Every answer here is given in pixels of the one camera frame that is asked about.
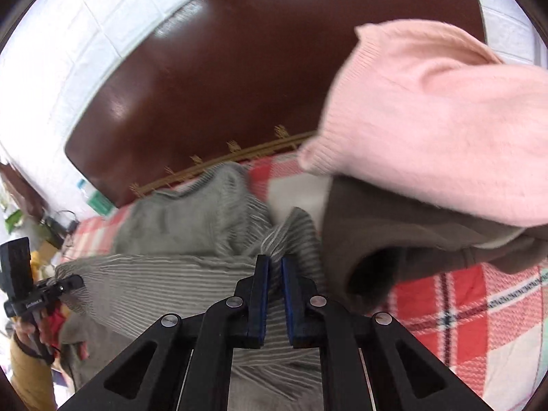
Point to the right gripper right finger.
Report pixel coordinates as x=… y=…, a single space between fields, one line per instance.
x=368 y=362

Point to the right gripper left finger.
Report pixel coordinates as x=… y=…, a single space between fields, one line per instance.
x=183 y=363

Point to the grey striped shirt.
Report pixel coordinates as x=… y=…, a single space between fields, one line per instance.
x=180 y=252

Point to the left forearm tan sleeve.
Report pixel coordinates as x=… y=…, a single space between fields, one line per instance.
x=31 y=378

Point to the person's left hand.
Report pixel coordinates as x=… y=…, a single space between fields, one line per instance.
x=21 y=341

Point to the green label water bottle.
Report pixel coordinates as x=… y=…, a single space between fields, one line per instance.
x=94 y=199

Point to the dark brown hoodie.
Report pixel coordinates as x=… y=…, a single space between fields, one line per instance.
x=373 y=239

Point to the pink sweater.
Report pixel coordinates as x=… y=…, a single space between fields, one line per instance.
x=423 y=109

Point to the dark brown wooden headboard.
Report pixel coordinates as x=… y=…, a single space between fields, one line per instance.
x=227 y=80

